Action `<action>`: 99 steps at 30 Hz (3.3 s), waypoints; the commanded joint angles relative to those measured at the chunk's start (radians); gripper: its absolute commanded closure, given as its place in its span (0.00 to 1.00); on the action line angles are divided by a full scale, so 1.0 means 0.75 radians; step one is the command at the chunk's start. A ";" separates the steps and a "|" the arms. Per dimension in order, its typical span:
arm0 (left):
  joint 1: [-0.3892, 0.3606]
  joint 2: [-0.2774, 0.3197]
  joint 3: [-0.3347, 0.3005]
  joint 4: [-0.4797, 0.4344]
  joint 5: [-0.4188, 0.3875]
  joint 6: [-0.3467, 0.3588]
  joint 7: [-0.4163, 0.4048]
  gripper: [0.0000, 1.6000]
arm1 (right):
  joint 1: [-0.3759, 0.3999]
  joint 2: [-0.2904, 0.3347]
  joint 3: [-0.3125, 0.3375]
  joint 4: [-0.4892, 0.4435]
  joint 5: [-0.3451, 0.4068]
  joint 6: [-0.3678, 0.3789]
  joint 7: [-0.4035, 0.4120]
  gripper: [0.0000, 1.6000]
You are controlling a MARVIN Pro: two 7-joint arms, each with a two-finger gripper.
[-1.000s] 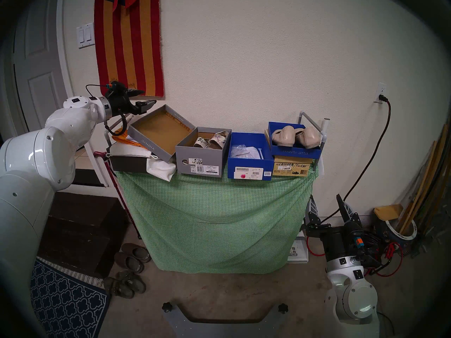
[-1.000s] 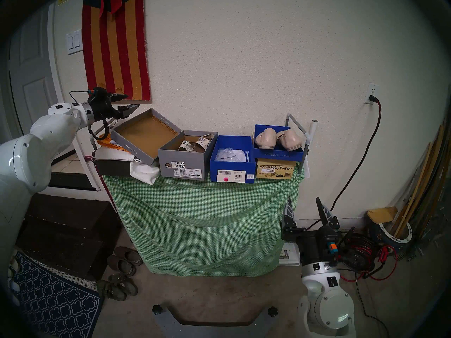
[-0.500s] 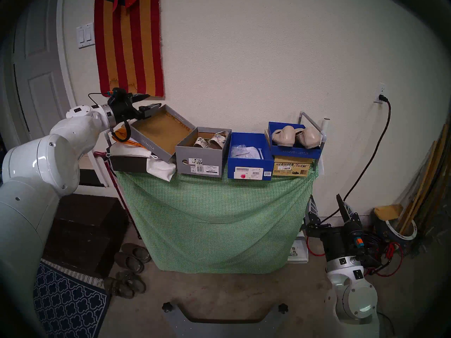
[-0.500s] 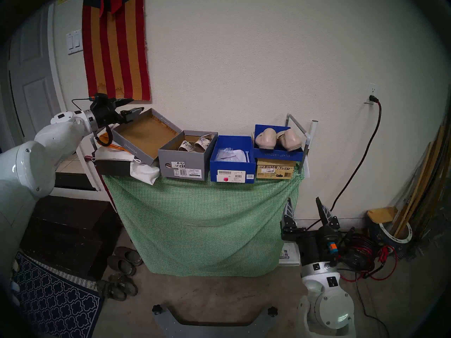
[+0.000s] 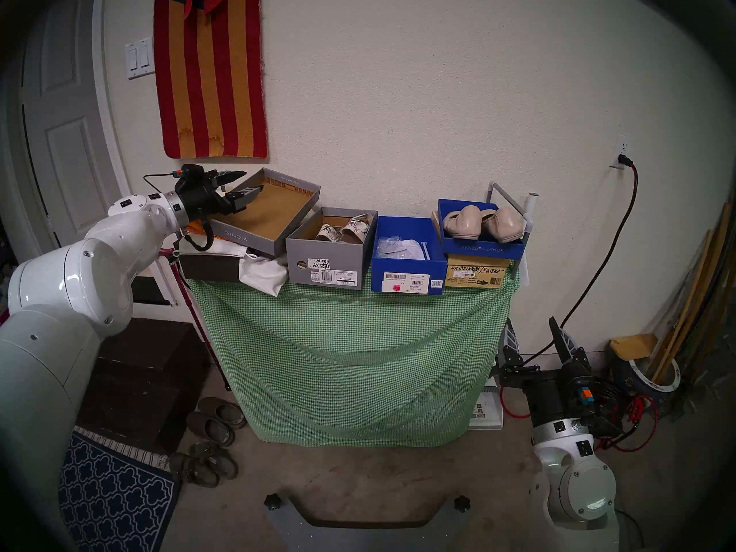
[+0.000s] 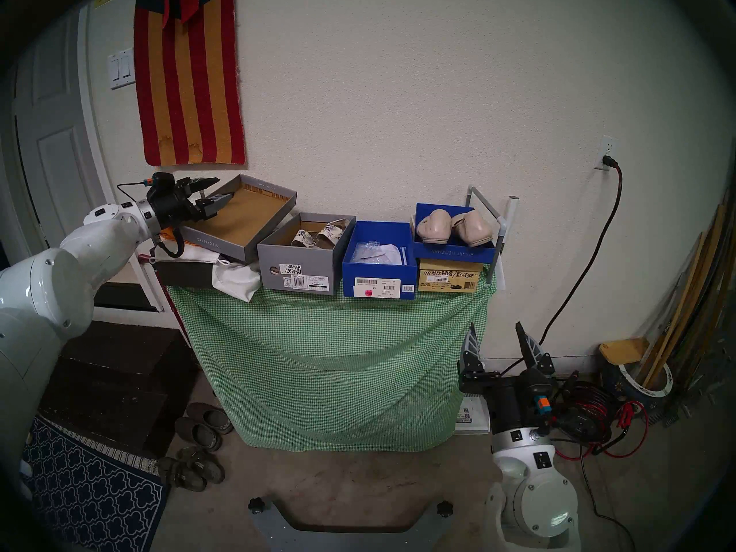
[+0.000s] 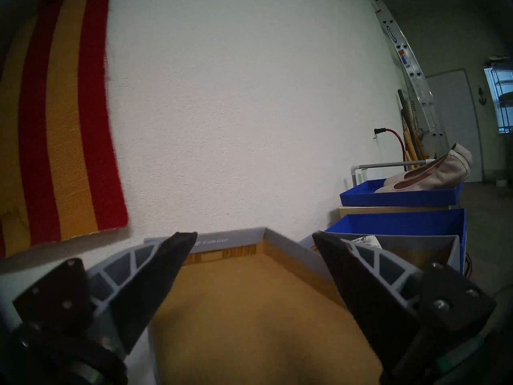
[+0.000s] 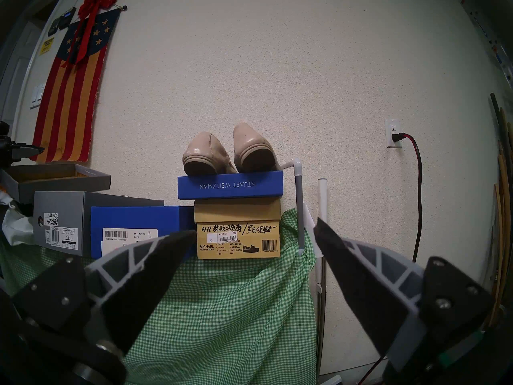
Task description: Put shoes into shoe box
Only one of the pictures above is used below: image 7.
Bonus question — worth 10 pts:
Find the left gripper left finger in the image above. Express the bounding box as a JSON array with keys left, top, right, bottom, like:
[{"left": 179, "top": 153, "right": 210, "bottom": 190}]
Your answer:
[{"left": 12, "top": 232, "right": 198, "bottom": 355}]

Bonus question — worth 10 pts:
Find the bundle of wooden sticks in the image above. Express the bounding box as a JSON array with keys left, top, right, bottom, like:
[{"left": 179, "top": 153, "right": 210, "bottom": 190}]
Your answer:
[{"left": 397, "top": 89, "right": 429, "bottom": 164}]

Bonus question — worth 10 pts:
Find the blue shoe box lid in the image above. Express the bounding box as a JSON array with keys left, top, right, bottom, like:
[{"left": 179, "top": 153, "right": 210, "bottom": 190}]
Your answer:
[{"left": 340, "top": 179, "right": 465, "bottom": 207}]

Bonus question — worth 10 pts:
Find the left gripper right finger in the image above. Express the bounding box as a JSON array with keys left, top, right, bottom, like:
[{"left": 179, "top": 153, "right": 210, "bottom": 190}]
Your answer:
[{"left": 313, "top": 231, "right": 497, "bottom": 385}]

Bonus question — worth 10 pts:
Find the window with blinds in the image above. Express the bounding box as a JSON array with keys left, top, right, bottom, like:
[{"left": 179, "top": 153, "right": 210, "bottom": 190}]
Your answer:
[{"left": 483, "top": 59, "right": 513, "bottom": 134}]

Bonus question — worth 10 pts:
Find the red yellow striped wall flag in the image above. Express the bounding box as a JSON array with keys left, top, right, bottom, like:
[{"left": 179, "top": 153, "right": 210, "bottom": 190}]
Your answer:
[{"left": 0, "top": 0, "right": 129, "bottom": 258}]

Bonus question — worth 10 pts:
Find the black red power cable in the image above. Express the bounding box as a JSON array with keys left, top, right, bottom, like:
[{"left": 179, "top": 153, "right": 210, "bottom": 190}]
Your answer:
[{"left": 374, "top": 128, "right": 407, "bottom": 172}]

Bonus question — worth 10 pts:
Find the snake print strap sandal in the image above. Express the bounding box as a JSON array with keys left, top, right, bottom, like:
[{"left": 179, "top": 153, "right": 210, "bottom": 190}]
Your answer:
[{"left": 349, "top": 235, "right": 383, "bottom": 249}]

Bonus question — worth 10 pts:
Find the grey flat door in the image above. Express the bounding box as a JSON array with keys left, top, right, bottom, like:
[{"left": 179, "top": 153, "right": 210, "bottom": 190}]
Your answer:
[{"left": 425, "top": 69, "right": 483, "bottom": 182}]

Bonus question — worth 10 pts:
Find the grey Vionic shoe box lid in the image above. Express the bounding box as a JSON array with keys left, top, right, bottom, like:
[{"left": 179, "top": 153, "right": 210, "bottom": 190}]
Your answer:
[{"left": 144, "top": 227, "right": 385, "bottom": 385}]

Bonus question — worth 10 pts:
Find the beige ballet flat shoe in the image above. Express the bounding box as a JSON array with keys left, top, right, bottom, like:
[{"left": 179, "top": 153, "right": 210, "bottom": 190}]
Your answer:
[
  {"left": 383, "top": 170, "right": 425, "bottom": 187},
  {"left": 375, "top": 144, "right": 473, "bottom": 193}
]

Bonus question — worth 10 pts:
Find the aluminium ladder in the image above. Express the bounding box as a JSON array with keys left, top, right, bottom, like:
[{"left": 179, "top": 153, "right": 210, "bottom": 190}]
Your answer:
[{"left": 367, "top": 0, "right": 449, "bottom": 148}]

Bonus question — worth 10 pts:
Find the blue shoe box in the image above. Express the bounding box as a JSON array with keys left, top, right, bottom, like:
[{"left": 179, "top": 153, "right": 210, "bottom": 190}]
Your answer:
[{"left": 325, "top": 209, "right": 467, "bottom": 276}]

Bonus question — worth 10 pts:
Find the tan cardboard shoe box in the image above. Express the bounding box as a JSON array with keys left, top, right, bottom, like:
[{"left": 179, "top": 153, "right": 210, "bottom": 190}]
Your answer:
[{"left": 339, "top": 205, "right": 457, "bottom": 219}]

